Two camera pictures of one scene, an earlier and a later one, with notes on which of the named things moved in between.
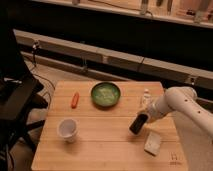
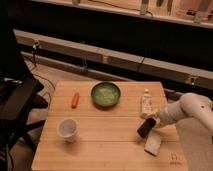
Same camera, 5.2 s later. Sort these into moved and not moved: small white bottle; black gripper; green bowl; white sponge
Moved: black gripper
Not moved: green bowl; white sponge; small white bottle
